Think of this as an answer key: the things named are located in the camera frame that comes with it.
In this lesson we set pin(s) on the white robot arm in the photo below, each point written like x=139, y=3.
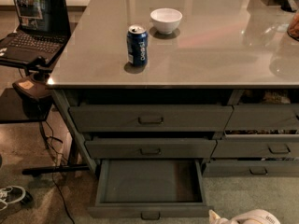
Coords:
x=257, y=216

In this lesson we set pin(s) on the top left grey drawer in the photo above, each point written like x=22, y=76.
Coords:
x=150, y=118

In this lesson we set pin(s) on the middle left grey drawer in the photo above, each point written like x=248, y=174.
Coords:
x=150, y=148

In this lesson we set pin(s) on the top right grey drawer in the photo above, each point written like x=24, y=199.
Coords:
x=264, y=117

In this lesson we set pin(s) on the brown object at right edge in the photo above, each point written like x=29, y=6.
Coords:
x=293, y=29

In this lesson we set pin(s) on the white and beige gripper body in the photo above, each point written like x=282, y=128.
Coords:
x=249, y=217

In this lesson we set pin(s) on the white ceramic bowl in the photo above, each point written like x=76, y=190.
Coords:
x=165, y=20

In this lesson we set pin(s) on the grey sneaker on floor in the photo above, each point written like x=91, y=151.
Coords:
x=14, y=194

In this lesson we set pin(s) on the black laptop stand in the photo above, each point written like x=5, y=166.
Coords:
x=29, y=100

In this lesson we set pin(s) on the blue Pepsi soda can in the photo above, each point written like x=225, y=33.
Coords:
x=137, y=43

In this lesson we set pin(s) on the black open laptop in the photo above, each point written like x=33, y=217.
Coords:
x=41, y=35

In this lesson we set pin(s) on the middle right grey drawer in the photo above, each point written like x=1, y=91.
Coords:
x=257, y=146

